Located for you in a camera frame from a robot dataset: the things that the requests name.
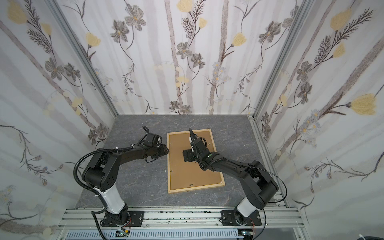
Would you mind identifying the brown wooden backing board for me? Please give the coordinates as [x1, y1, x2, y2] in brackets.
[168, 130, 223, 191]

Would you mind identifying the light wooden picture frame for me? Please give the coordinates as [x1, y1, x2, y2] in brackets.
[166, 128, 226, 194]

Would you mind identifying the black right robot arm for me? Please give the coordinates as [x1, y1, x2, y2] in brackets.
[183, 130, 279, 218]

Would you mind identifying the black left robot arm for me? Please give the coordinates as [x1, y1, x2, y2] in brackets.
[80, 133, 169, 215]

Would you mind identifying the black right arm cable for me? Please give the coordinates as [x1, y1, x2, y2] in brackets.
[251, 164, 288, 240]

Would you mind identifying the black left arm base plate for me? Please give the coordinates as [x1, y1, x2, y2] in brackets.
[128, 211, 145, 227]

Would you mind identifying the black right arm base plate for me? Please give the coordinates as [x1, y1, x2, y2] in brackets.
[219, 210, 262, 227]

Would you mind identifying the black corrugated left cable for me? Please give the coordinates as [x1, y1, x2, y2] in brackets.
[73, 146, 133, 240]

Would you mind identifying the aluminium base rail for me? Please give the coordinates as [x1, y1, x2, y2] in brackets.
[55, 205, 305, 240]

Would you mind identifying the white slotted cable duct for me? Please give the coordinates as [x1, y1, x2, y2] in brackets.
[64, 228, 244, 240]

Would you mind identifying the aluminium corner post left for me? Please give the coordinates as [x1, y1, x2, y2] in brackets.
[45, 0, 119, 118]

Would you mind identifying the aluminium corner post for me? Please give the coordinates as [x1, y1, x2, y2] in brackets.
[45, 0, 119, 118]
[252, 1, 315, 119]

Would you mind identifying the aluminium corner post right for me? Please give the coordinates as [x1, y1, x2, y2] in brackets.
[252, 1, 315, 119]

